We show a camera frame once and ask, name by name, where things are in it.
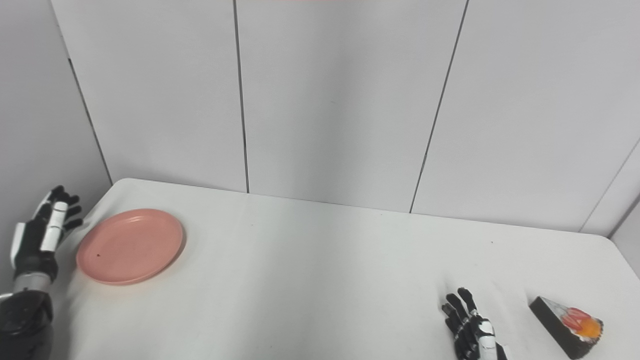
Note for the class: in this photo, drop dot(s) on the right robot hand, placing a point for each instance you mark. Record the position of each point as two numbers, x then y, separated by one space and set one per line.
472 332

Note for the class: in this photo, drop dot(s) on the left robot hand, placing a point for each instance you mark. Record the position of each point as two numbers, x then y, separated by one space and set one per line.
42 235

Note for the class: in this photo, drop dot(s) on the pink plate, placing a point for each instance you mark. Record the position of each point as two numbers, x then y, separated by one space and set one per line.
131 246

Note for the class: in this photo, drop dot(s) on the chocolate cake slice with fruit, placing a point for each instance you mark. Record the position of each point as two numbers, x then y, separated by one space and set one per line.
567 325

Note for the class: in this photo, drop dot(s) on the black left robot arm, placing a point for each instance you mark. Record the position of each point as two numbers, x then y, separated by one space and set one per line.
25 315

